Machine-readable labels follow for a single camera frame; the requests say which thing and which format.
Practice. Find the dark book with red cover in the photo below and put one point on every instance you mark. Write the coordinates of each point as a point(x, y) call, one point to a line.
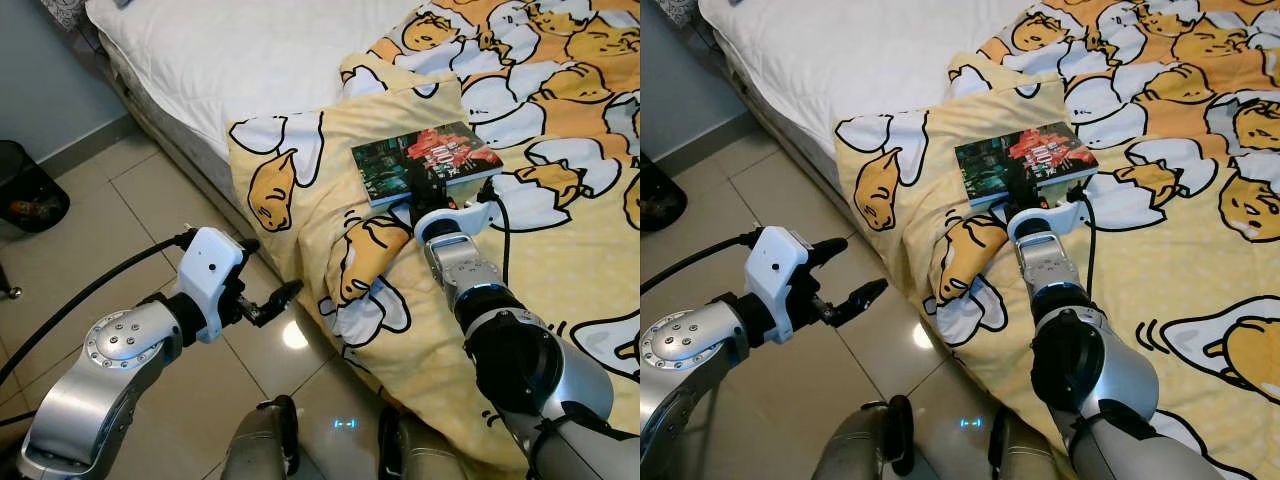
point(420, 160)
point(1020, 160)

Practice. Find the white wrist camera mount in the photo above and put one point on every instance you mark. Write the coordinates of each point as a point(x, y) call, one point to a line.
point(460, 218)
point(1055, 218)
point(775, 280)
point(208, 280)

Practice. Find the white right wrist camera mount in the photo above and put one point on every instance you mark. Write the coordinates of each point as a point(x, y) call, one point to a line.
point(1055, 218)
point(460, 218)

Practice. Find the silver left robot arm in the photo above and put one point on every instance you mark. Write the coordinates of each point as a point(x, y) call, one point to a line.
point(685, 370)
point(95, 385)

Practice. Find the grey bed base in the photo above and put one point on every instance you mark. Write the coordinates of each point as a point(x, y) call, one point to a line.
point(170, 140)
point(770, 120)

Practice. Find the grey robot leg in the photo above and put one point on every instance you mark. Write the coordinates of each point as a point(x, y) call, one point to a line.
point(258, 445)
point(420, 455)
point(860, 445)
point(1025, 455)

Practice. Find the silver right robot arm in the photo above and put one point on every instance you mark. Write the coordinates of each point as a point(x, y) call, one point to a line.
point(1090, 360)
point(520, 360)

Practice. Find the white quilted mattress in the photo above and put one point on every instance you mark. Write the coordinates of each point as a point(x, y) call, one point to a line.
point(860, 50)
point(250, 50)

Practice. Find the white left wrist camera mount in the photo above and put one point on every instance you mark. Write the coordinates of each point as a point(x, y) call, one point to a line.
point(775, 280)
point(208, 280)

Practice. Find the grey left robot leg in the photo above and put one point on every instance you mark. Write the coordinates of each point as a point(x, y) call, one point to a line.
point(860, 445)
point(258, 445)

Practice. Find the grey right robot leg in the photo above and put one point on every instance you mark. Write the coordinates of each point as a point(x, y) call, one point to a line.
point(420, 455)
point(1025, 455)

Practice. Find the orange cartoon egg duvet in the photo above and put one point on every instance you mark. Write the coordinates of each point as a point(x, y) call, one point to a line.
point(560, 120)
point(1190, 230)

